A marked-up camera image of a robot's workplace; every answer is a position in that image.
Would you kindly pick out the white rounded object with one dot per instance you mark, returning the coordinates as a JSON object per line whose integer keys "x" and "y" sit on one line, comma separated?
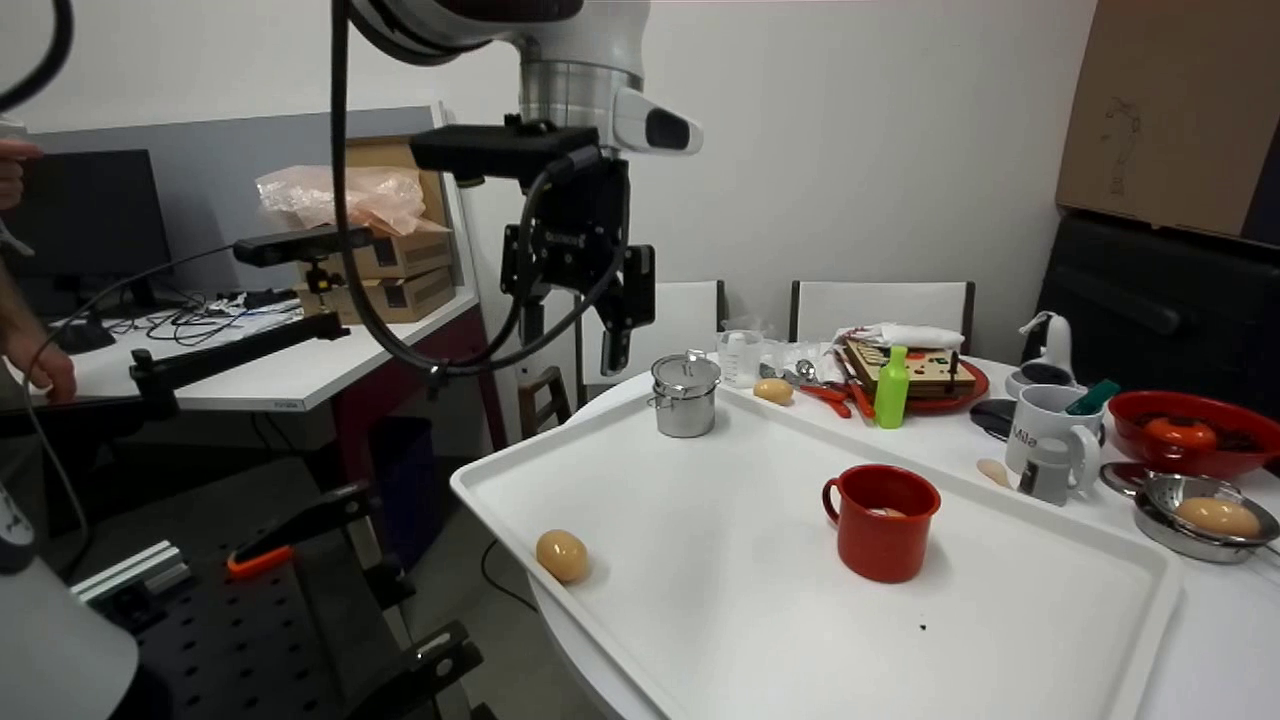
{"x": 55, "y": 654}

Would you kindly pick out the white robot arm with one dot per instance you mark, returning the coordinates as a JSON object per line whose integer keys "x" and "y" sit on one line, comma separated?
{"x": 586, "y": 54}

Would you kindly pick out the black stereo camera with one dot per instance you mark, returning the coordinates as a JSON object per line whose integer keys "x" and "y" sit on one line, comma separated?
{"x": 300, "y": 246}

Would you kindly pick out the large cardboard box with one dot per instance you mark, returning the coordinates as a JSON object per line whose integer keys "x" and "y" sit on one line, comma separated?
{"x": 1175, "y": 121}

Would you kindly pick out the white spray bottle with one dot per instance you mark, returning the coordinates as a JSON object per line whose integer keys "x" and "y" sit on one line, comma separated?
{"x": 1052, "y": 341}

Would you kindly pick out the steel pot with lid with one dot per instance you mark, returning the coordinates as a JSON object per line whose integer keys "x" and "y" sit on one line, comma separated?
{"x": 686, "y": 400}

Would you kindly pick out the white printed mug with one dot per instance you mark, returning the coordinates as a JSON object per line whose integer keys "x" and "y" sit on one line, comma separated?
{"x": 1044, "y": 442}

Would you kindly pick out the red mug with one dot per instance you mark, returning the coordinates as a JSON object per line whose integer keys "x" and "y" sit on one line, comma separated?
{"x": 880, "y": 541}

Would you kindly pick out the red bowl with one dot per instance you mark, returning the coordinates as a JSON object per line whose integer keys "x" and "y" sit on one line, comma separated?
{"x": 1201, "y": 463}

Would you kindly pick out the tan egg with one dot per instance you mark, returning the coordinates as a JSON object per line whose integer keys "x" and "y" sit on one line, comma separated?
{"x": 1216, "y": 517}
{"x": 774, "y": 394}
{"x": 560, "y": 559}

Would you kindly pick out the white cloth red print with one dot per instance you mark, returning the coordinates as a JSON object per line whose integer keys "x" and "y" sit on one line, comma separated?
{"x": 904, "y": 333}

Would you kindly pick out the white desk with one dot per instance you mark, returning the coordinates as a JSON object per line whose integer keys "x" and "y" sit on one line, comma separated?
{"x": 266, "y": 383}

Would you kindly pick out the green plastic bottle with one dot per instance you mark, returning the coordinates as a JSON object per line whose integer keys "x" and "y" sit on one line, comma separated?
{"x": 892, "y": 394}

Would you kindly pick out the orange toy fruit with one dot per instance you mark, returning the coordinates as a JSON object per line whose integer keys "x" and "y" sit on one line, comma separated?
{"x": 1180, "y": 435}

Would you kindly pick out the clear plastic container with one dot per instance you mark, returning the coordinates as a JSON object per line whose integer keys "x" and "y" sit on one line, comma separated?
{"x": 747, "y": 352}

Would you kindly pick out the aluminium rail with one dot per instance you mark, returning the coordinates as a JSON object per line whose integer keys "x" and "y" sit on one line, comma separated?
{"x": 125, "y": 570}

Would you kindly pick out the thin cardboard box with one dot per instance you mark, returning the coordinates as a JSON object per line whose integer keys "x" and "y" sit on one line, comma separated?
{"x": 420, "y": 248}

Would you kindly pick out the wide cardboard box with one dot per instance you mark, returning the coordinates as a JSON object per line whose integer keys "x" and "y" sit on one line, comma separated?
{"x": 403, "y": 299}

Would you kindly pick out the tall cardboard box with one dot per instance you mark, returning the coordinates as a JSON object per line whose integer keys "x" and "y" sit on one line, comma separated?
{"x": 384, "y": 152}

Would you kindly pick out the grey desk partition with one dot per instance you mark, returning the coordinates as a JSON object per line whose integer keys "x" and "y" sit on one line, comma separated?
{"x": 215, "y": 175}

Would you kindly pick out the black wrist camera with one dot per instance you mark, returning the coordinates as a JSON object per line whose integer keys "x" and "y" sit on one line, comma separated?
{"x": 492, "y": 151}

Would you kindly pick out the person forearm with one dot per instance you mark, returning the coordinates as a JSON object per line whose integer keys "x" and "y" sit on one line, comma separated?
{"x": 19, "y": 315}

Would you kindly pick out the cream oval piece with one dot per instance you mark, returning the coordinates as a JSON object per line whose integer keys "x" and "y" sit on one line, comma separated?
{"x": 996, "y": 474}

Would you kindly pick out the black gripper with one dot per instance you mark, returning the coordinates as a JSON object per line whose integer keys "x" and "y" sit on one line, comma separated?
{"x": 586, "y": 241}

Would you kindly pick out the red plate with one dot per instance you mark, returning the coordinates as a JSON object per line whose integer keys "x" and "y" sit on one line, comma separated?
{"x": 962, "y": 396}

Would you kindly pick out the black workbench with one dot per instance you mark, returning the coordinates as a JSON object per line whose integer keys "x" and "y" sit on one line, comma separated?
{"x": 266, "y": 643}

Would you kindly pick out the white chair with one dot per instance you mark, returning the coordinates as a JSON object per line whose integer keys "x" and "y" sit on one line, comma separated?
{"x": 680, "y": 321}
{"x": 880, "y": 315}

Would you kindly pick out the person hand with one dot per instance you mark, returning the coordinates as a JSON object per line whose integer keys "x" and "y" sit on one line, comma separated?
{"x": 56, "y": 375}

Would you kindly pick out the green marker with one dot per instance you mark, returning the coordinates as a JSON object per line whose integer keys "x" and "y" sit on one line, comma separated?
{"x": 1097, "y": 394}

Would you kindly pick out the black monitor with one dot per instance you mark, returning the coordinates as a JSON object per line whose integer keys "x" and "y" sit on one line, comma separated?
{"x": 93, "y": 225}

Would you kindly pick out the wooden board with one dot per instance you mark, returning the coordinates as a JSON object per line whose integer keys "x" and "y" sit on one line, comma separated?
{"x": 934, "y": 365}

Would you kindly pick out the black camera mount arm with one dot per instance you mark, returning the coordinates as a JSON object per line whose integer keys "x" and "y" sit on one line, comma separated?
{"x": 227, "y": 352}

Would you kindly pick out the white plastic tray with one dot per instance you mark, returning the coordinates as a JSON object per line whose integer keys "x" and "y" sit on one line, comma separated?
{"x": 747, "y": 602}

